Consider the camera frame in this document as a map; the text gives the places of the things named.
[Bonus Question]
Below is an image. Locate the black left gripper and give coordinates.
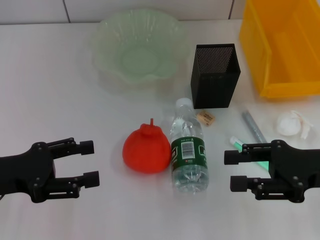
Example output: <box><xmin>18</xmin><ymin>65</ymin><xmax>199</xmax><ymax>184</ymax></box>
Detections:
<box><xmin>0</xmin><ymin>137</ymin><xmax>101</xmax><ymax>203</ymax></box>

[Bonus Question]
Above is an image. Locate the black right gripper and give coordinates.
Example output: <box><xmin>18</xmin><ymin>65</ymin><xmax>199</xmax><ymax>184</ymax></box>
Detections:
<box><xmin>223</xmin><ymin>139</ymin><xmax>320</xmax><ymax>204</ymax></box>

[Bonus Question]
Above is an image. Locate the clear green-label water bottle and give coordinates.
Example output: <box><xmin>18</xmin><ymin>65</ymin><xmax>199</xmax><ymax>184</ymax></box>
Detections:
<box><xmin>170</xmin><ymin>97</ymin><xmax>210</xmax><ymax>194</ymax></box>

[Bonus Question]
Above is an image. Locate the red-orange toy orange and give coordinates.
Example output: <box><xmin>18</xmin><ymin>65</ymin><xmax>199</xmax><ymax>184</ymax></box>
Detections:
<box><xmin>121</xmin><ymin>118</ymin><xmax>172</xmax><ymax>175</ymax></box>

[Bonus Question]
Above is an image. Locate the white paper ball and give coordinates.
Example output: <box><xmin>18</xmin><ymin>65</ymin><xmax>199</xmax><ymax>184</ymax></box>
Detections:
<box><xmin>276</xmin><ymin>109</ymin><xmax>315</xmax><ymax>140</ymax></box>

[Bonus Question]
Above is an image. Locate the green pen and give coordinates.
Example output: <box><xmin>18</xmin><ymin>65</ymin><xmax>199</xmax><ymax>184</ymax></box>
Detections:
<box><xmin>229</xmin><ymin>135</ymin><xmax>271</xmax><ymax>171</ymax></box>

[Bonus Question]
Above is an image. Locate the grey marker pen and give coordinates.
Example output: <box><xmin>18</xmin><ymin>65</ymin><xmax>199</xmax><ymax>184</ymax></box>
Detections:
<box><xmin>240</xmin><ymin>111</ymin><xmax>268</xmax><ymax>145</ymax></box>

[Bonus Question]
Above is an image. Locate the tan eraser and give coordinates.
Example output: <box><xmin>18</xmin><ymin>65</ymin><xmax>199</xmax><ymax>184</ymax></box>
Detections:
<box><xmin>196</xmin><ymin>110</ymin><xmax>216</xmax><ymax>128</ymax></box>

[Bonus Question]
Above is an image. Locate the black mesh pen holder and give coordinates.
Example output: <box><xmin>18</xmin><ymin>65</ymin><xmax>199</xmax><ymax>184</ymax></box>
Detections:
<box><xmin>190</xmin><ymin>43</ymin><xmax>242</xmax><ymax>110</ymax></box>

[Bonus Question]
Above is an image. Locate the green glass fruit bowl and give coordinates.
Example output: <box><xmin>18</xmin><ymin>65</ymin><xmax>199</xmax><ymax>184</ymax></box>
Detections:
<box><xmin>93</xmin><ymin>8</ymin><xmax>188</xmax><ymax>84</ymax></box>

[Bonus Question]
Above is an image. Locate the yellow plastic bin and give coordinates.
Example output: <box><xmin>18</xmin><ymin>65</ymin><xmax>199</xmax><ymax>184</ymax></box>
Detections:
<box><xmin>239</xmin><ymin>0</ymin><xmax>320</xmax><ymax>99</ymax></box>

